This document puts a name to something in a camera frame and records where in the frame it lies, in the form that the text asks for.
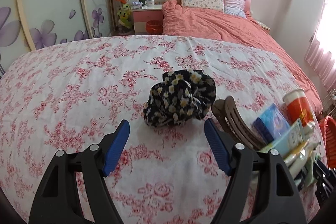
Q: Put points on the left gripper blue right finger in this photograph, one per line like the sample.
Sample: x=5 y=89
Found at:
x=277 y=198

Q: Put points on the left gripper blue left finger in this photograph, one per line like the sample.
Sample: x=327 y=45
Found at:
x=57 y=197

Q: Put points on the black floral scrunchie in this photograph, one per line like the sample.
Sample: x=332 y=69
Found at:
x=180 y=96

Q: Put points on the green cloth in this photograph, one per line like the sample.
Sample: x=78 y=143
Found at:
x=307 y=171

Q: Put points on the blue tissue packet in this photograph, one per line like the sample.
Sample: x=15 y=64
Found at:
x=271 y=124

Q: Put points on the red plastic laundry basket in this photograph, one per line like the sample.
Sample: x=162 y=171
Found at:
x=328 y=129

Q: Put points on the brown hair claw clip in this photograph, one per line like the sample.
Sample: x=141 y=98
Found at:
x=227 y=114

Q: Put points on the red instant noodle cup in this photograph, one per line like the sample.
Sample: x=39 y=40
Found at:
x=298 y=107

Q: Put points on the pink floral table cloth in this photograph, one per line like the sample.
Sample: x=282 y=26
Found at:
x=70 y=95

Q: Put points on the pink window curtain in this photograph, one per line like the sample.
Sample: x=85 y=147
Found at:
x=320 y=54

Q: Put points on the small red waste bin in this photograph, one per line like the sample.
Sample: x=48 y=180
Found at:
x=154 y=27

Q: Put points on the pink left nightstand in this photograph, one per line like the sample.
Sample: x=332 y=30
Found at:
x=143 y=15

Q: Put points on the pink striped pillow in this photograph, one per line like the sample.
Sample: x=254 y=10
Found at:
x=235 y=8

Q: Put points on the floral glass wardrobe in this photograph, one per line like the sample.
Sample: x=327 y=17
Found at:
x=28 y=25

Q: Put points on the bed with coral duvet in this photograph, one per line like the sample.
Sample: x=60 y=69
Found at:
x=216 y=25

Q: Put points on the white mug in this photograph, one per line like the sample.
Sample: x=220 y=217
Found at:
x=150 y=3

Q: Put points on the clear tube of plush toys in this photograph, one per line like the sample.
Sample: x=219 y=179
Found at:
x=122 y=1

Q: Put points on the white wire rack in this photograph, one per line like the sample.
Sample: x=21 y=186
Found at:
x=329 y=104

